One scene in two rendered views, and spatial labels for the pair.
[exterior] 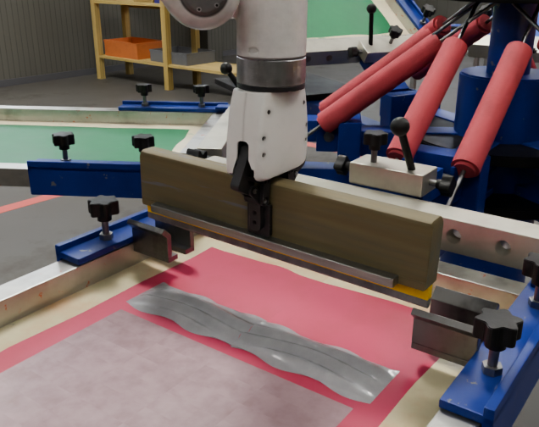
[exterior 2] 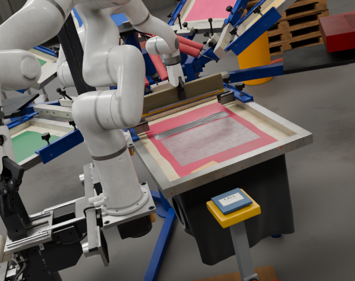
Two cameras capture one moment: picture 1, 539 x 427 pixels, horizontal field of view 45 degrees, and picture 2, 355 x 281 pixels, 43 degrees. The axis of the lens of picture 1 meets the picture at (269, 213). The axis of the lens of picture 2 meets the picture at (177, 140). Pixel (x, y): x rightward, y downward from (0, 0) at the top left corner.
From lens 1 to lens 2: 1.63 m
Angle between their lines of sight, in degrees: 45
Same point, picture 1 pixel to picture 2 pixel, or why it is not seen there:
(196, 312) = (176, 129)
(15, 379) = (176, 152)
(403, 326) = (209, 107)
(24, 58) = not seen: outside the picture
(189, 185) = (157, 99)
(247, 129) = (180, 72)
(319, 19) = not seen: hidden behind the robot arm
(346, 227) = (203, 85)
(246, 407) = (217, 126)
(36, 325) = (154, 151)
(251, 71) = (174, 59)
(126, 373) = (190, 139)
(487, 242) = not seen: hidden behind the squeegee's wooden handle
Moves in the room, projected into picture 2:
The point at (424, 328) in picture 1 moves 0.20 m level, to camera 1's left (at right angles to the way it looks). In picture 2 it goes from (223, 98) to (201, 116)
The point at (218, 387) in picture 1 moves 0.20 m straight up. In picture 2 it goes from (207, 129) to (197, 86)
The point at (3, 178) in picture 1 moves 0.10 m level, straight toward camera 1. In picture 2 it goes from (30, 164) to (49, 162)
